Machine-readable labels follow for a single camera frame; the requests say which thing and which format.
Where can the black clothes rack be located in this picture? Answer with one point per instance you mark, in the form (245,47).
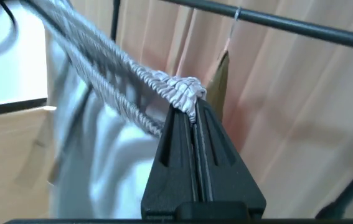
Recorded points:
(288,23)

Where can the pale grey shorts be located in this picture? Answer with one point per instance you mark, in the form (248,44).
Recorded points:
(117,161)

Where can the beige curtain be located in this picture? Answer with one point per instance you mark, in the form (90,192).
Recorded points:
(288,109)

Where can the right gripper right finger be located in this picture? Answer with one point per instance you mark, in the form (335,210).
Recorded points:
(226,177)

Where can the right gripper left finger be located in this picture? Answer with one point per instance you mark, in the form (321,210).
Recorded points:
(170,174)

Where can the green long-sleeved shirt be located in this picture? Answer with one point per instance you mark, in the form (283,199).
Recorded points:
(219,84)

